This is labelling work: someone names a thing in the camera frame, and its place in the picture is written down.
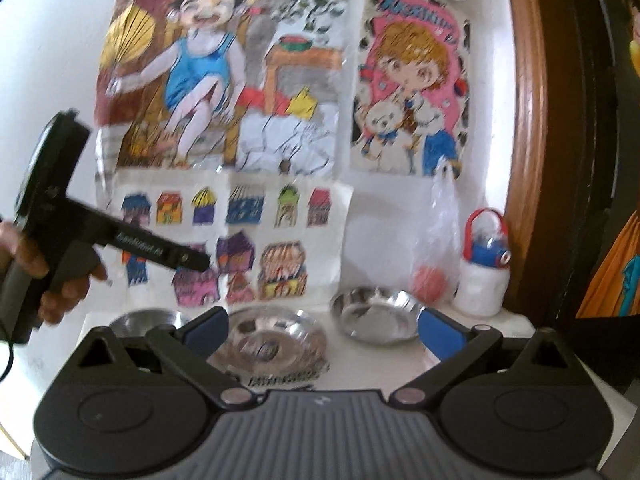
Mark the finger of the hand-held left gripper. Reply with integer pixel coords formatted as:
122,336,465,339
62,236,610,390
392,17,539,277
160,243,211,274

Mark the clear plastic bag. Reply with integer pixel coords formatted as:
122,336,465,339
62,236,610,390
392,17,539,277
409,157,464,307

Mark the white bottle red handle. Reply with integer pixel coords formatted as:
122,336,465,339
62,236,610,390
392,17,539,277
452,208,512,317

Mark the girl with dogs poster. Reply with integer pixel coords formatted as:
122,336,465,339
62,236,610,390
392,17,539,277
350,0,474,179

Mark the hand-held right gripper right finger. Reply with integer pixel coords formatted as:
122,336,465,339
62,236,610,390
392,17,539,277
392,308,582,408

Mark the laughing child drawing poster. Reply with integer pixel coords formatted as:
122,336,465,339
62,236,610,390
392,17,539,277
95,0,352,182

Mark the red ball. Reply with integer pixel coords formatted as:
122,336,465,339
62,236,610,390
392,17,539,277
412,266,447,304

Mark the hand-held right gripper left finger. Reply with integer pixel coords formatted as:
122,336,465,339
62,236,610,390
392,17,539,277
66,306,255,409

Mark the person's left hand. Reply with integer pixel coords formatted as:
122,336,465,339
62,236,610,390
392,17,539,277
0,222,109,326

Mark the brown wooden door frame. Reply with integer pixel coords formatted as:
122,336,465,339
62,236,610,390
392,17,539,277
499,0,568,323

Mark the orange dress figure poster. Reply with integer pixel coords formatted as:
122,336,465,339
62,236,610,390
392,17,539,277
575,0,640,319

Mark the white printed table cover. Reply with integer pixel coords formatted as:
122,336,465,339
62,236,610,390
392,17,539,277
27,307,537,392

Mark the coloured houses drawing sheet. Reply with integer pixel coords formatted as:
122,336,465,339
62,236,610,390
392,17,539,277
106,169,354,312

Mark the steel plate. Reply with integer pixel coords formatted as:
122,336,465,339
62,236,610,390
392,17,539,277
206,307,334,377

